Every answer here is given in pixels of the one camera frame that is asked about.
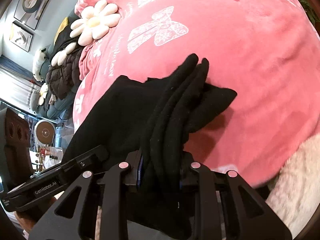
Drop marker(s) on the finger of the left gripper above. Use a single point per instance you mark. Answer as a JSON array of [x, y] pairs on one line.
[[93, 160]]

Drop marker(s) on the dark brown quilted jacket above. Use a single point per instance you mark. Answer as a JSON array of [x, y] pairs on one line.
[[61, 79]]

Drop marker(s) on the person left hand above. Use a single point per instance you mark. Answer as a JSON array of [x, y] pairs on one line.
[[27, 219]]

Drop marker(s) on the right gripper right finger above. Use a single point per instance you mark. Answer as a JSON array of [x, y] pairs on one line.
[[224, 206]]

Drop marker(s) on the black shirt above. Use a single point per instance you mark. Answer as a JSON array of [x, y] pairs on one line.
[[155, 117]]

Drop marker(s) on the round white fan heater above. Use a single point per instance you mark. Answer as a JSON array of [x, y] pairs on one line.
[[44, 132]]

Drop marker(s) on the white daisy flower pillow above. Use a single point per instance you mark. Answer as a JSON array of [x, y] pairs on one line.
[[95, 22]]

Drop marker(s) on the framed wall picture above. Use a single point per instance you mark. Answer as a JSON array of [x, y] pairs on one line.
[[29, 12]]

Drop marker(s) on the white plush toy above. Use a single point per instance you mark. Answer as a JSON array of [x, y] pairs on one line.
[[38, 60]]

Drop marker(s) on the pink fleece blanket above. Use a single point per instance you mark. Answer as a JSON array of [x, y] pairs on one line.
[[265, 50]]

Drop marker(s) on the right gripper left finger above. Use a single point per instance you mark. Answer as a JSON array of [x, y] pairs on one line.
[[73, 215]]

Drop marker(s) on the cream fluffy rug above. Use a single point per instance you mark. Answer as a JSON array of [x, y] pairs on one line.
[[295, 196]]

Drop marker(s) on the yellow pillow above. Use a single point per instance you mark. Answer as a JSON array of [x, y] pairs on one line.
[[62, 26]]

